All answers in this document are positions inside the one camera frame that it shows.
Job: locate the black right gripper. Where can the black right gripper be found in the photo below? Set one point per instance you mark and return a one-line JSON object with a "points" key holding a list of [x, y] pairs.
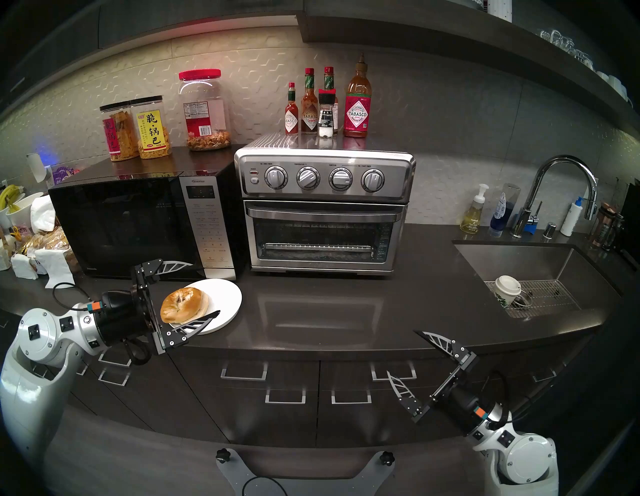
{"points": [[465, 407]]}

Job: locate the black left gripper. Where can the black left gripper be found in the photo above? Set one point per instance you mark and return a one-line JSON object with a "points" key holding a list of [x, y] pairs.
{"points": [[120, 317]]}

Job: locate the dark crusted bagel half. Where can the dark crusted bagel half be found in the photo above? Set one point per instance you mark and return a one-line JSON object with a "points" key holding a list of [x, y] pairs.
{"points": [[181, 301]]}

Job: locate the glass toaster oven door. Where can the glass toaster oven door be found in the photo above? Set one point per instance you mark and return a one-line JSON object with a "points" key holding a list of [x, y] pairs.
{"points": [[325, 214]]}

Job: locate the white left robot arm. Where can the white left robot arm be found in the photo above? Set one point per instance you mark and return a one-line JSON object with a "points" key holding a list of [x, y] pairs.
{"points": [[42, 332]]}

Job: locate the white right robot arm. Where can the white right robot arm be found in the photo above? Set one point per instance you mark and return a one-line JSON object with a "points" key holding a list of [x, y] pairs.
{"points": [[530, 452]]}

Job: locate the pale crusted bagel half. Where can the pale crusted bagel half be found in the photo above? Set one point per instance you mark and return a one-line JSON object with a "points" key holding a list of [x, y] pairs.
{"points": [[201, 315]]}

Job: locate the black microwave oven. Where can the black microwave oven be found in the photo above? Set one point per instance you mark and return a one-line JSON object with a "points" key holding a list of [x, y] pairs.
{"points": [[125, 225]]}

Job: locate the silver oven control knob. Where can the silver oven control knob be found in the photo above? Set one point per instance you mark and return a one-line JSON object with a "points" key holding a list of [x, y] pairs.
{"points": [[276, 177], [372, 180], [340, 179], [308, 177]]}

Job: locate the stainless steel toaster oven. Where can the stainless steel toaster oven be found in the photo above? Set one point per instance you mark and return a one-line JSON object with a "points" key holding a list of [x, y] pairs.
{"points": [[398, 175]]}

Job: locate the round white plate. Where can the round white plate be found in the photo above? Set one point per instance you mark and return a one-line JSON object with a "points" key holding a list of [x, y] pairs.
{"points": [[222, 300]]}

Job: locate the black base knob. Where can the black base knob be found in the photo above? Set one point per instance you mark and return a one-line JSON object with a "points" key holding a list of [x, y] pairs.
{"points": [[223, 455], [386, 458]]}

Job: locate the large white paper bag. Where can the large white paper bag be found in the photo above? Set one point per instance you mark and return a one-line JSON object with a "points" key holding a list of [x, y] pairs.
{"points": [[56, 270]]}

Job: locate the paper coffee cup white lid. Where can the paper coffee cup white lid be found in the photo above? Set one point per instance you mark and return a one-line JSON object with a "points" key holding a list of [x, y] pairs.
{"points": [[507, 287]]}

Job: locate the bagged bread loaf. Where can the bagged bread loaf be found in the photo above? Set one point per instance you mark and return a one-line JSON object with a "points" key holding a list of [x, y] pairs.
{"points": [[52, 240]]}

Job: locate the stainless steel sink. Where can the stainless steel sink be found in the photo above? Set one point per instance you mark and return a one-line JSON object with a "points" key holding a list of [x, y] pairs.
{"points": [[515, 262]]}

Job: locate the small white paper bag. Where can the small white paper bag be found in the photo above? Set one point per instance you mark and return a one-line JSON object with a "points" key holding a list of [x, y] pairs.
{"points": [[24, 267], [4, 257]]}

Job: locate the white crumpled paper bag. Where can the white crumpled paper bag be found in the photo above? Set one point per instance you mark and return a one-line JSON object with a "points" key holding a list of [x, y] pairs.
{"points": [[42, 215]]}

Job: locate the dark lower cabinet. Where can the dark lower cabinet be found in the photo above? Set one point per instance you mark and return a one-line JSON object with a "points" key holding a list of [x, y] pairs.
{"points": [[295, 425]]}

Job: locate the purple snack packet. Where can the purple snack packet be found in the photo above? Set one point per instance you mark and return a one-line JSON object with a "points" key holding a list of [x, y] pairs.
{"points": [[64, 174]]}

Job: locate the yellow liquid soap dispenser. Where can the yellow liquid soap dispenser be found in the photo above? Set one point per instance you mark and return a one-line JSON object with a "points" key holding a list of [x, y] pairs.
{"points": [[471, 220]]}

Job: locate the blue dish soap bottle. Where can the blue dish soap bottle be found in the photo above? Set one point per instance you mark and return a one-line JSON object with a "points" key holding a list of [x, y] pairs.
{"points": [[497, 220]]}

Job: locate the red label snack jar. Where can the red label snack jar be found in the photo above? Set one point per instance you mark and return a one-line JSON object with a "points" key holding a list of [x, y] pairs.
{"points": [[120, 135]]}

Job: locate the yellow label snack jar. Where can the yellow label snack jar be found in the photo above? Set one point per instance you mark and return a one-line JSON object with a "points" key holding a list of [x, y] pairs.
{"points": [[152, 130]]}

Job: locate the chrome gooseneck faucet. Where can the chrome gooseneck faucet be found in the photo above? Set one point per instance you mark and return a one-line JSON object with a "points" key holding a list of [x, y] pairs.
{"points": [[521, 222]]}

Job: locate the small blue sponge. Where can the small blue sponge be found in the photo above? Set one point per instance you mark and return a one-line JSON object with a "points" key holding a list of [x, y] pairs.
{"points": [[533, 227]]}

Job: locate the yellow banana bunch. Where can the yellow banana bunch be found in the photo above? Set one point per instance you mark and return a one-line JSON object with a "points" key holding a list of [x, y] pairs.
{"points": [[10, 195]]}

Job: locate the small chrome sink cap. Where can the small chrome sink cap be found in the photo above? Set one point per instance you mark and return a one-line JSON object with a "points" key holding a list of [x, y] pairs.
{"points": [[550, 230]]}

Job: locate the clear jar red lid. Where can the clear jar red lid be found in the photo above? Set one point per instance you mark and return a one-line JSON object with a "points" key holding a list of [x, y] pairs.
{"points": [[205, 115]]}

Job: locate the tall clear tumbler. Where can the tall clear tumbler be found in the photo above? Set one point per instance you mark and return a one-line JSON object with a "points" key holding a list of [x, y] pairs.
{"points": [[513, 192]]}

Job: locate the white bottle blue cap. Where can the white bottle blue cap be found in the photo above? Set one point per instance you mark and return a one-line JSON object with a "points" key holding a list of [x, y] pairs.
{"points": [[570, 220]]}

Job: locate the small Tabasco sauce bottle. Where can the small Tabasco sauce bottle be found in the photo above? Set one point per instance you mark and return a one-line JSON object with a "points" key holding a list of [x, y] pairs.
{"points": [[291, 122]]}

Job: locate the copper lidded jar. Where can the copper lidded jar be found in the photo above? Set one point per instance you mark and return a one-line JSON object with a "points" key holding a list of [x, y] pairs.
{"points": [[601, 225]]}

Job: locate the dark glass french press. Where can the dark glass french press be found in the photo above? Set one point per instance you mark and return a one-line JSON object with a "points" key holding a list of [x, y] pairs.
{"points": [[616, 232]]}

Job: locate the medium Tabasco sauce bottle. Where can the medium Tabasco sauce bottle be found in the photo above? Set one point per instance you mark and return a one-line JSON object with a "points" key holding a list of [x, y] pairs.
{"points": [[309, 117]]}

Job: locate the black countertop appliance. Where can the black countertop appliance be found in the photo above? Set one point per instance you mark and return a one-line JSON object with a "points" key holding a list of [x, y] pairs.
{"points": [[631, 225]]}

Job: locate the large Tabasco sriracha bottle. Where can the large Tabasco sriracha bottle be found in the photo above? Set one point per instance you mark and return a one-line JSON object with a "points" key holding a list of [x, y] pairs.
{"points": [[357, 115]]}

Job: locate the green neck Tabasco bottle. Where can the green neck Tabasco bottle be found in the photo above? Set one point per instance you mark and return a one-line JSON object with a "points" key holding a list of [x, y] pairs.
{"points": [[328, 80]]}

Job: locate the white mug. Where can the white mug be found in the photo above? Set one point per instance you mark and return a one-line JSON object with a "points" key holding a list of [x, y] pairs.
{"points": [[605, 77], [619, 89]]}

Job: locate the clear drinking glass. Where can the clear drinking glass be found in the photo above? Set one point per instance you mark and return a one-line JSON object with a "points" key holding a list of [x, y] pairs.
{"points": [[584, 60], [545, 36], [556, 39]]}

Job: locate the patterned plate stack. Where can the patterned plate stack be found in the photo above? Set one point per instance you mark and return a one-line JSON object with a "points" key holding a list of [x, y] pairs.
{"points": [[482, 3]]}

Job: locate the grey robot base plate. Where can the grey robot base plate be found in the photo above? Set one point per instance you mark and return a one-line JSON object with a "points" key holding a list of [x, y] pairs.
{"points": [[235, 480]]}

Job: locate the dark upper wall cabinet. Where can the dark upper wall cabinet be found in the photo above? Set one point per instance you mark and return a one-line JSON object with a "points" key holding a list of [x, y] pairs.
{"points": [[125, 20]]}

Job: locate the dark open wall shelf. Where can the dark open wall shelf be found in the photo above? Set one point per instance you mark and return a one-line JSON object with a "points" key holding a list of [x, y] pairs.
{"points": [[450, 40]]}

